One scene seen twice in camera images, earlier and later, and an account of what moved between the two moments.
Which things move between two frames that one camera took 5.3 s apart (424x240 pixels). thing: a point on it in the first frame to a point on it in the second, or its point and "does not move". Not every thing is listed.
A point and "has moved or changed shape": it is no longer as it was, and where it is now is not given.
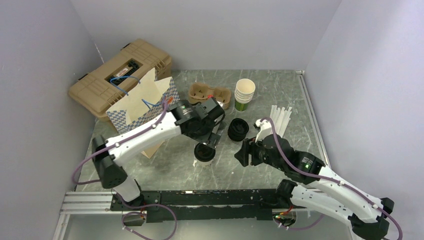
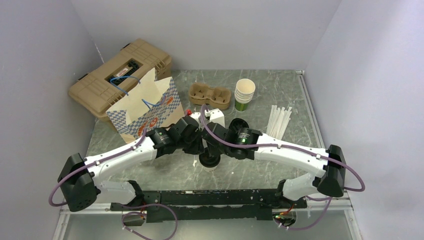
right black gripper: (249, 147) to (211, 149)
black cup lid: (204, 152) has moved or changed shape
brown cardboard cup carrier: (199, 92) does not move
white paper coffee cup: (205, 164) to (210, 169)
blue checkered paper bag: (152, 96) does not move
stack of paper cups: (244, 90) does not move
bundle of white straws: (281, 118) does not move
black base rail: (168, 204) does not move
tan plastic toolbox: (100, 88) does not move
